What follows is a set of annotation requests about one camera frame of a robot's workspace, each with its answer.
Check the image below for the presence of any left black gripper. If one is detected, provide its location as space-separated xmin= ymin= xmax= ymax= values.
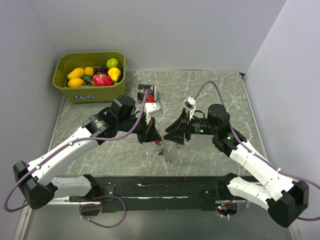
xmin=117 ymin=112 xmax=162 ymax=144

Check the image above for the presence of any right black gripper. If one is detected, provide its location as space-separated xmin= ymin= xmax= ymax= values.
xmin=163 ymin=108 xmax=218 ymax=145

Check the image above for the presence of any large silver keyring with rings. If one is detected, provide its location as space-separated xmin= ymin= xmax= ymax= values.
xmin=154 ymin=141 xmax=172 ymax=163

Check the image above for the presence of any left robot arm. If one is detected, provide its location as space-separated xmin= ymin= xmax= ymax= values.
xmin=13 ymin=95 xmax=162 ymax=210

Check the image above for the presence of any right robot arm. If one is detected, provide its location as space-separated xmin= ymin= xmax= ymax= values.
xmin=164 ymin=104 xmax=309 ymax=228

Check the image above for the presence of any black paper cup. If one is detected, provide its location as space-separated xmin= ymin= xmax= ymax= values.
xmin=136 ymin=84 xmax=157 ymax=103

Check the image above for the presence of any yellow pear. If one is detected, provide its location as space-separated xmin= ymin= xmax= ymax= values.
xmin=108 ymin=67 xmax=122 ymax=82

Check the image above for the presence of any red dragon fruit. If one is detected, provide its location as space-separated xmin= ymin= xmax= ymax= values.
xmin=92 ymin=73 xmax=114 ymax=87

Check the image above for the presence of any dark cherries bunch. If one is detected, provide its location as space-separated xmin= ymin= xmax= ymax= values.
xmin=82 ymin=66 xmax=124 ymax=86

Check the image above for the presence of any green lime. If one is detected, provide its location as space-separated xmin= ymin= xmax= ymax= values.
xmin=106 ymin=58 xmax=119 ymax=69

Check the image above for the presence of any olive green plastic bin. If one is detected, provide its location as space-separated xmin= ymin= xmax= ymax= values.
xmin=52 ymin=51 xmax=126 ymax=104

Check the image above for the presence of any small orange fruit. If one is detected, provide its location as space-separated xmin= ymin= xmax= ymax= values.
xmin=84 ymin=67 xmax=95 ymax=76

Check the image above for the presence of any yellow mango lower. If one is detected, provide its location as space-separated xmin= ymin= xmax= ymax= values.
xmin=67 ymin=77 xmax=85 ymax=88

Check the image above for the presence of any yellow mango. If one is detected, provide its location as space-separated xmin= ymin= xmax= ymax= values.
xmin=67 ymin=67 xmax=85 ymax=80
xmin=67 ymin=77 xmax=85 ymax=88

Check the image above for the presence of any yellow mango upper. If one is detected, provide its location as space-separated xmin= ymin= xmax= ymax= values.
xmin=67 ymin=67 xmax=85 ymax=80

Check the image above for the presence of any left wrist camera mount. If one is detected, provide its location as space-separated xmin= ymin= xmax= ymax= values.
xmin=144 ymin=95 xmax=163 ymax=124

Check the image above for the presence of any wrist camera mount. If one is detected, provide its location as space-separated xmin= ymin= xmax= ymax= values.
xmin=182 ymin=96 xmax=196 ymax=120
xmin=144 ymin=95 xmax=163 ymax=124

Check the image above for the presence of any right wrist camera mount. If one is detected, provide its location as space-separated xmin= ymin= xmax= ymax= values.
xmin=182 ymin=96 xmax=196 ymax=120

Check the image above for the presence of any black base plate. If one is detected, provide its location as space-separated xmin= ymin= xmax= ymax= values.
xmin=69 ymin=176 xmax=241 ymax=213

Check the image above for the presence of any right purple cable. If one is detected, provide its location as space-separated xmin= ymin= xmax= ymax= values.
xmin=194 ymin=80 xmax=320 ymax=222

